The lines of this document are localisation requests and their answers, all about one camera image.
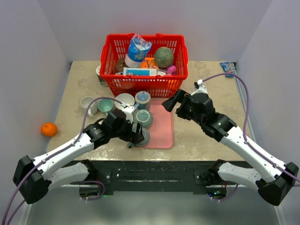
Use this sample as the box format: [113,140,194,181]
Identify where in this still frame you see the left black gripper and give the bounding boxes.
[111,118,144,143]

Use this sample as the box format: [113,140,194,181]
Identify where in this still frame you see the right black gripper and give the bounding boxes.
[162,89,204,126]

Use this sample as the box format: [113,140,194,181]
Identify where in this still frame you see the grey blue mug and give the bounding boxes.
[127,128,150,148]

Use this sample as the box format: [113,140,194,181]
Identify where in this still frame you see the dark red mug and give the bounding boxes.
[114,93,135,110]

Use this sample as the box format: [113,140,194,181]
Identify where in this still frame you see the small green mug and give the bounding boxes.
[97,99,113,115]

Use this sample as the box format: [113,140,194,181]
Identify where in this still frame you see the white speckled mug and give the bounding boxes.
[80,96,98,118]

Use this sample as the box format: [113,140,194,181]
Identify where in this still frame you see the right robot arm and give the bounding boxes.
[162,89,299,206]

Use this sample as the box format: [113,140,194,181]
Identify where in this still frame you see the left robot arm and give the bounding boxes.
[13,110,144,204]

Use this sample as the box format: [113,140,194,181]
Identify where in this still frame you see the teal green mug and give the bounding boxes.
[134,109,153,129]

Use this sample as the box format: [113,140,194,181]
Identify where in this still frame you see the light blue tall mug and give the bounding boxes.
[135,91,151,110]

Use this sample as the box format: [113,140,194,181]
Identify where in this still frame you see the pink plastic tray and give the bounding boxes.
[145,98,174,149]

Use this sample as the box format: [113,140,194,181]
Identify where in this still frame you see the pink small box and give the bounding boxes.
[167,65,176,75]

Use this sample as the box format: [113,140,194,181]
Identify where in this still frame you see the green netted melon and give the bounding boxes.
[154,46,174,68]

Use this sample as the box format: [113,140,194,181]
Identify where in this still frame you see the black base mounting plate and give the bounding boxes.
[60,160,237,196]

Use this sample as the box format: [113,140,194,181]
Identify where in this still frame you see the orange package in basket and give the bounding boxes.
[141,57,158,68]

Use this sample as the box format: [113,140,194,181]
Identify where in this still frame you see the white blue flat box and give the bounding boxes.
[123,67,157,76]

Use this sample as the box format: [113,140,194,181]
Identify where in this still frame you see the blue snack packet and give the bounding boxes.
[220,62,234,78]

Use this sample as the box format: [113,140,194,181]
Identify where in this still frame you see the black labelled paper roll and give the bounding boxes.
[96,65,109,88]

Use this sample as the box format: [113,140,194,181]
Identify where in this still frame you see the blue white paper towel roll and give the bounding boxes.
[125,34,152,68]

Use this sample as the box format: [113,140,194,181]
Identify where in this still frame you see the red plastic shopping basket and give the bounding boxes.
[99,33,188,98]

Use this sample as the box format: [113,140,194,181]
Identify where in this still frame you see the orange fruit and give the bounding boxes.
[41,122,58,137]

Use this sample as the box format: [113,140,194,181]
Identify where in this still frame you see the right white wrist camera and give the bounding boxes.
[191,79,208,95]

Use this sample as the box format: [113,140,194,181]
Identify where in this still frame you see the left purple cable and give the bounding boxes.
[1,97,124,225]

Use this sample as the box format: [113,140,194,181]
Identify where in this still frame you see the purple cable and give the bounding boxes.
[1,97,124,225]
[202,72,300,183]

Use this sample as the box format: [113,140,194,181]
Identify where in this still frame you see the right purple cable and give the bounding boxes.
[202,72,300,183]

